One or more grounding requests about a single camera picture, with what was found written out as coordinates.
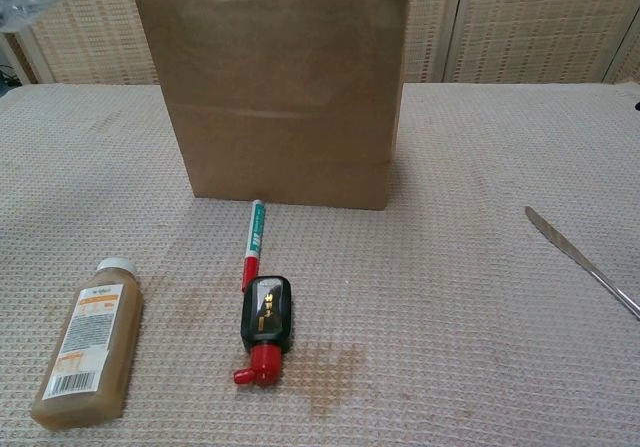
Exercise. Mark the red capped marker pen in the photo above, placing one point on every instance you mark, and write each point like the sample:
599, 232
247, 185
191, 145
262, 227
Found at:
256, 237

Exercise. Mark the metal table knife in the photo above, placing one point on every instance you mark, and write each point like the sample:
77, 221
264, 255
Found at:
575, 257

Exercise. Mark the brown juice bottle white cap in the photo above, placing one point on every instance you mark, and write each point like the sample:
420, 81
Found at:
85, 347

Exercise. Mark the black ink bottle red cap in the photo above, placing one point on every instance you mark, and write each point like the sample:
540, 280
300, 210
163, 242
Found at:
267, 312

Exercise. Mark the brown paper bag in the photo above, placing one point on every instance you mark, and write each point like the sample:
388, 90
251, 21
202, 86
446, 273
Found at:
280, 92

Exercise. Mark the woven bamboo folding screen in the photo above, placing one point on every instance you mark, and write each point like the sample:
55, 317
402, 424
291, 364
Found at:
525, 22

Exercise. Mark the white woven tablecloth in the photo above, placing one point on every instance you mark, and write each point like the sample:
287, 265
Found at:
450, 342

